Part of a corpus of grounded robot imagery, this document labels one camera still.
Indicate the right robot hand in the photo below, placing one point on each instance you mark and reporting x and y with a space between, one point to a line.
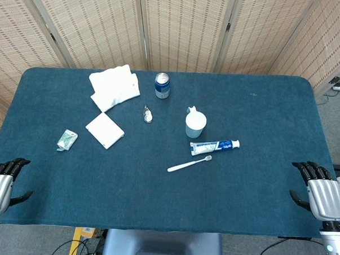
325 199

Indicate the blue white toothpaste tube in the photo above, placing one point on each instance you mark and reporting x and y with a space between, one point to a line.
211 146

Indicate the white toothbrush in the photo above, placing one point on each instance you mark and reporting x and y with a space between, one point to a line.
185 165

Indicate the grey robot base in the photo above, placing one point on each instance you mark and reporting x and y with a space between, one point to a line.
159 245

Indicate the white plastic cup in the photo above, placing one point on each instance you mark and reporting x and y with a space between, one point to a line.
193 131

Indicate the green white tissue packet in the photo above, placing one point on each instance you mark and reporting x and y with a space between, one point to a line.
66 140

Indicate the white flat square box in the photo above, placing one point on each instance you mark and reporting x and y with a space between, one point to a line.
105 130

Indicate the white folded towel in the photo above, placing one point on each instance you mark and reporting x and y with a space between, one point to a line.
112 86

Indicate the blue table cloth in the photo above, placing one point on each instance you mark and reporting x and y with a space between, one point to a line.
155 194

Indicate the small silver clear trinket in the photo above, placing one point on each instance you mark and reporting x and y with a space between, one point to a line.
148 116

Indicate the bamboo folding screen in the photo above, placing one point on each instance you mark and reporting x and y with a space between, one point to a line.
92 25

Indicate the blue soda can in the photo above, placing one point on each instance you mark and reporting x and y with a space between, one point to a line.
162 89

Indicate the yellow frame under table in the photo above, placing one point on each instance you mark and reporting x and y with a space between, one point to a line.
75 242

